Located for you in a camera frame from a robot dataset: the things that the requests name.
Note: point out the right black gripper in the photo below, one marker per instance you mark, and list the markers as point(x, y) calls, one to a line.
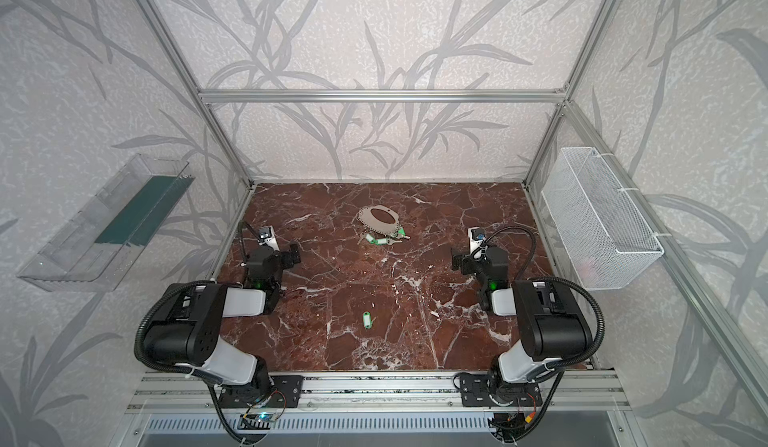
point(472, 261)

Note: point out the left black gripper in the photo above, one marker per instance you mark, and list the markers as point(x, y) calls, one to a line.
point(271, 255)

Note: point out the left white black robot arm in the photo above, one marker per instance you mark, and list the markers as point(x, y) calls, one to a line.
point(181, 333)

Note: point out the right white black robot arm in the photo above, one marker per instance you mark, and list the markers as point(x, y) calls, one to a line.
point(560, 325)

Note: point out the green circuit board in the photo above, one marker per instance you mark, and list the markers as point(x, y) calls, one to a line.
point(259, 421)

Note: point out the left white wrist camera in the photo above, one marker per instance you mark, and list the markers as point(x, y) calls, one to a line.
point(266, 236)

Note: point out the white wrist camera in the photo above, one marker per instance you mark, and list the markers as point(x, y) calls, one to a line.
point(477, 236)
point(266, 236)

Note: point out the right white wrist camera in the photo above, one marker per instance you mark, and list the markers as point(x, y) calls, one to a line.
point(477, 236)

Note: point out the white wire mesh basket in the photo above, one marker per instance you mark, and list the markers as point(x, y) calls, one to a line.
point(608, 241)

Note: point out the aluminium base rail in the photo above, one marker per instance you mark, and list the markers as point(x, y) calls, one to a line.
point(369, 391)

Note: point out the clear plastic wall bin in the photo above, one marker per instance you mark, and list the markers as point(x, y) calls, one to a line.
point(95, 249)

